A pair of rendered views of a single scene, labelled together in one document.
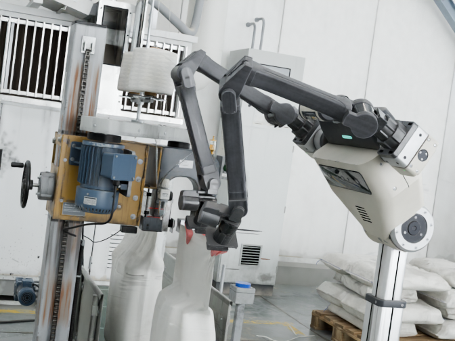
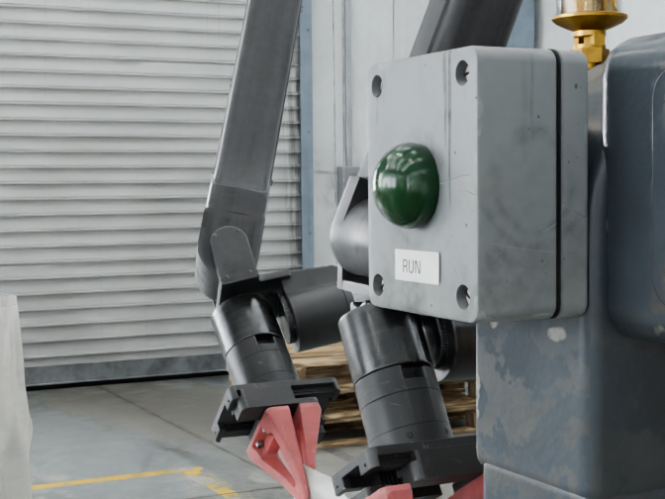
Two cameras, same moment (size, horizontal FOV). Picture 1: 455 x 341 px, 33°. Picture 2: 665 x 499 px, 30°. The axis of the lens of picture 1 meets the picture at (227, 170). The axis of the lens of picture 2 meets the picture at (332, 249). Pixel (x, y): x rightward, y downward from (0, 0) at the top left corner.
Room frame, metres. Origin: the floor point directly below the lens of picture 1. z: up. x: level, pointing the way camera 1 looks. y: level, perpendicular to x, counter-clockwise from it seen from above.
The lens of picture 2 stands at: (3.48, -0.08, 1.29)
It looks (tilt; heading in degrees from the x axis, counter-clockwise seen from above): 3 degrees down; 173
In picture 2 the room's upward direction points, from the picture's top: 1 degrees counter-clockwise
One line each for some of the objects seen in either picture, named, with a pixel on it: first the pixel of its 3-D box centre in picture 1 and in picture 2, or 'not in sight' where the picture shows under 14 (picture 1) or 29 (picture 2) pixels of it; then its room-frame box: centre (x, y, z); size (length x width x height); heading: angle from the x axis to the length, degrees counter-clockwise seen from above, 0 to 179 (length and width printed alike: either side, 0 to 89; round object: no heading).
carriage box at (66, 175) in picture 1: (95, 178); not in sight; (2.96, 0.50, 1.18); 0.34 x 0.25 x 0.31; 110
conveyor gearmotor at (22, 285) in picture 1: (28, 290); not in sight; (4.43, 1.06, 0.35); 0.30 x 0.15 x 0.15; 20
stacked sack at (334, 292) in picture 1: (363, 295); not in sight; (5.83, -1.17, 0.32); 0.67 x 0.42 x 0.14; 114
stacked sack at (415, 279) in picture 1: (398, 276); not in sight; (5.46, -1.31, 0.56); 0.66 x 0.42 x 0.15; 110
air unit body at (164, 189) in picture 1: (164, 199); not in sight; (2.90, 0.22, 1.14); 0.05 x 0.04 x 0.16; 110
